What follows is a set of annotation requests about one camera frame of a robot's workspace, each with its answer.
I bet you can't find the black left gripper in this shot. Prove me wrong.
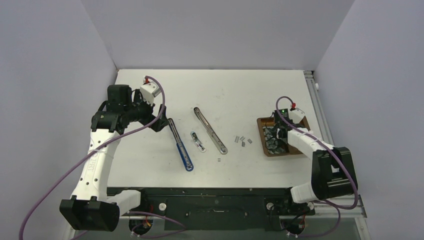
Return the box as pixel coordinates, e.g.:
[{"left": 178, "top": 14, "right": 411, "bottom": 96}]
[{"left": 123, "top": 90, "right": 169, "bottom": 132}]

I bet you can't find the brown plastic divided tray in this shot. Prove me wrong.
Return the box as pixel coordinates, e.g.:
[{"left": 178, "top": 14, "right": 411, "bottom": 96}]
[{"left": 256, "top": 116, "right": 302, "bottom": 157}]

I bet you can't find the silver black stapler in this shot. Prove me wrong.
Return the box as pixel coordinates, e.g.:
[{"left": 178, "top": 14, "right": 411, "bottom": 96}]
[{"left": 193, "top": 106, "right": 228, "bottom": 155}]

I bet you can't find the light blue staple box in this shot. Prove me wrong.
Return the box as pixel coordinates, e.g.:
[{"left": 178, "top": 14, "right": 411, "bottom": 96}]
[{"left": 190, "top": 131, "right": 206, "bottom": 153}]

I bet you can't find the blue stapler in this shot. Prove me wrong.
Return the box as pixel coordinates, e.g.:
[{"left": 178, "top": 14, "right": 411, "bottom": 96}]
[{"left": 167, "top": 118, "right": 194, "bottom": 172}]

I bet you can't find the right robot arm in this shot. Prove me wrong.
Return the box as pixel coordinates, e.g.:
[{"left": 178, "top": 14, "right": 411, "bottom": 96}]
[{"left": 270, "top": 109, "right": 358, "bottom": 214}]

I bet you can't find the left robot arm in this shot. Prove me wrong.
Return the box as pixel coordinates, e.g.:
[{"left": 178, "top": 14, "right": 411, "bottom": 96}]
[{"left": 59, "top": 82, "right": 168, "bottom": 232}]

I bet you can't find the pile of grey staples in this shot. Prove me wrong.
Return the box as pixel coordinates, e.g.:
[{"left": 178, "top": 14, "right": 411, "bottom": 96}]
[{"left": 262, "top": 126, "right": 286, "bottom": 155}]

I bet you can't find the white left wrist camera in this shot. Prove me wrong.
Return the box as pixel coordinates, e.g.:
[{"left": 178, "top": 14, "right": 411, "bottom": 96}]
[{"left": 139, "top": 82, "right": 162, "bottom": 107}]

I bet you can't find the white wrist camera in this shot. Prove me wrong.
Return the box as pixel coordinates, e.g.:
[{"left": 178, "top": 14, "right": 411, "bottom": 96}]
[
  {"left": 139, "top": 82, "right": 162, "bottom": 107},
  {"left": 288, "top": 108, "right": 305, "bottom": 124}
]

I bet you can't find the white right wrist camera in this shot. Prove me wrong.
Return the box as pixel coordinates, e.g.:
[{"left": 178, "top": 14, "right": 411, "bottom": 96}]
[{"left": 288, "top": 108, "right": 305, "bottom": 124}]

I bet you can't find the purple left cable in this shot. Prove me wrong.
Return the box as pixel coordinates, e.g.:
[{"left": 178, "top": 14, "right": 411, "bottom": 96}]
[{"left": 18, "top": 75, "right": 186, "bottom": 240}]

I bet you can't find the purple cable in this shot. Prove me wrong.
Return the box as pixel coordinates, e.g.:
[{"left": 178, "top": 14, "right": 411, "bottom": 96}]
[
  {"left": 275, "top": 96, "right": 360, "bottom": 239},
  {"left": 18, "top": 75, "right": 186, "bottom": 240}
]

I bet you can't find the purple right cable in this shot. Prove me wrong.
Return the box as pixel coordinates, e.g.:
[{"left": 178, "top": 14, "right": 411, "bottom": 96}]
[{"left": 275, "top": 96, "right": 360, "bottom": 239}]

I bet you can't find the aluminium frame rail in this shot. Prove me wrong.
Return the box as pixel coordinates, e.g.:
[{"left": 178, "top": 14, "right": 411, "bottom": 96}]
[{"left": 67, "top": 70, "right": 369, "bottom": 221}]

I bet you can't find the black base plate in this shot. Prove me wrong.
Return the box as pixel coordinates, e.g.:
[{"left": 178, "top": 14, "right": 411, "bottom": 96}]
[{"left": 123, "top": 187, "right": 319, "bottom": 231}]

